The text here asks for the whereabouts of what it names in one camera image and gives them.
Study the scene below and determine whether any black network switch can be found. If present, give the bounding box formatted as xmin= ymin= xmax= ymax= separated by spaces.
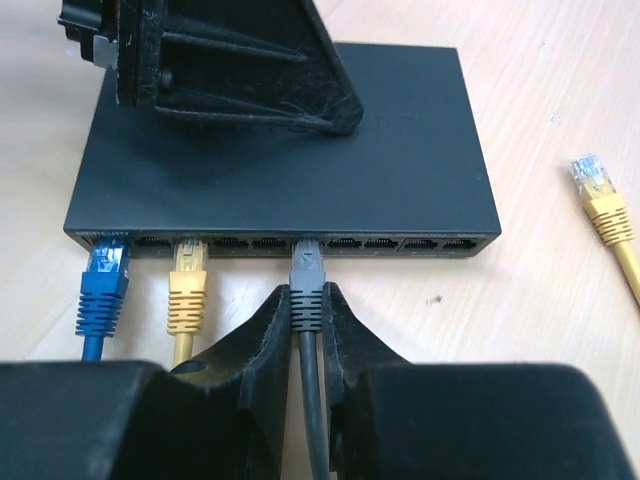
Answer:
xmin=64 ymin=43 xmax=501 ymax=258

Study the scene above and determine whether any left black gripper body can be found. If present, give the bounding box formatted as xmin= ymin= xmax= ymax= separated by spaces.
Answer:
xmin=58 ymin=0 xmax=118 ymax=68

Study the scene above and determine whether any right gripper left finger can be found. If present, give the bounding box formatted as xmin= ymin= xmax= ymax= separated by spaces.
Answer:
xmin=1 ymin=285 xmax=292 ymax=479

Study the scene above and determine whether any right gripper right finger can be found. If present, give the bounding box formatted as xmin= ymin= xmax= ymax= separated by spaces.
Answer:
xmin=322 ymin=282 xmax=635 ymax=479

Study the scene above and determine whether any yellow ethernet cable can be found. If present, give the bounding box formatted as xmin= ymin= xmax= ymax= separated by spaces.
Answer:
xmin=167 ymin=237 xmax=640 ymax=371

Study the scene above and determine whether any grey ethernet cable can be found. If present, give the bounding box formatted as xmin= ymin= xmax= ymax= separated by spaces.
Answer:
xmin=288 ymin=238 xmax=332 ymax=480

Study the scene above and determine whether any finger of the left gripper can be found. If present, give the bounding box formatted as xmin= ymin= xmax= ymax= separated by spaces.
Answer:
xmin=116 ymin=1 xmax=364 ymax=135

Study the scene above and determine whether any blue ethernet cable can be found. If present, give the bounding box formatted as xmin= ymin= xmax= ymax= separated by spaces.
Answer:
xmin=74 ymin=237 xmax=132 ymax=362

